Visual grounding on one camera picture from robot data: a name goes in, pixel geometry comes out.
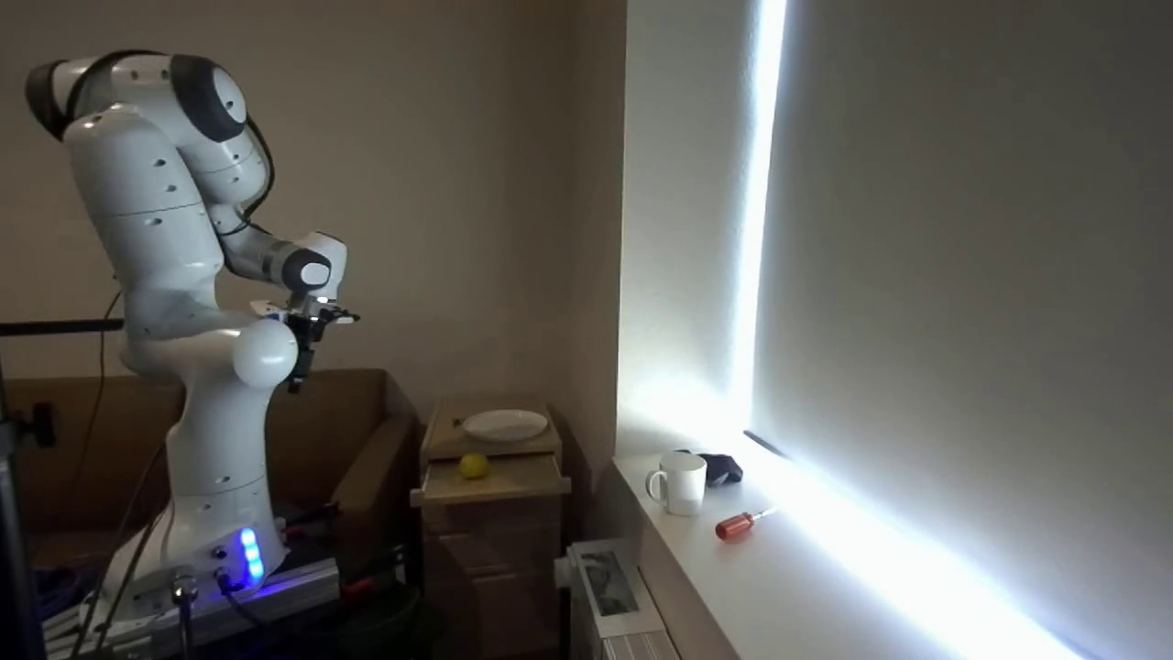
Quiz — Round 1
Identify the black horizontal bar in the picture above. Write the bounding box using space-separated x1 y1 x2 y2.
0 315 129 341

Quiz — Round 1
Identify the brown sofa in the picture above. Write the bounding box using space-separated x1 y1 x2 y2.
0 368 427 578

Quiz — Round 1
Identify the grey robot mounting base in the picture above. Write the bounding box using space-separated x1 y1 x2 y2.
41 549 345 660

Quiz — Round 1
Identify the dark small object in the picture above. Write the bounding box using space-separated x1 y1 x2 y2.
702 450 747 492

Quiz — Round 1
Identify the white windowsill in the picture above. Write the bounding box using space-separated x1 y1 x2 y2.
609 440 1092 660

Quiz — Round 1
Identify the white round plate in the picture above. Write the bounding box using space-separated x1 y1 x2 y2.
456 408 555 448

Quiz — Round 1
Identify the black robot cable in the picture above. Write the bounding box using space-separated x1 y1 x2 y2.
75 283 129 505

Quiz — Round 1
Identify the white mug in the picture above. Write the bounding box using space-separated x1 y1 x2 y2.
643 448 713 517

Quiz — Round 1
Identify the red handled screwdriver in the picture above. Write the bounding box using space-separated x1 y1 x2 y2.
713 501 781 546

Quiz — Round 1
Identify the white window roller blind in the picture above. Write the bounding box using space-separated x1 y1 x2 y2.
746 0 1173 660

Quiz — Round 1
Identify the white radiator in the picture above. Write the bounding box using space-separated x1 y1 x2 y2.
560 534 681 660

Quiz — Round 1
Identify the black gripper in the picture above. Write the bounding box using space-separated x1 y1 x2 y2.
283 302 330 397

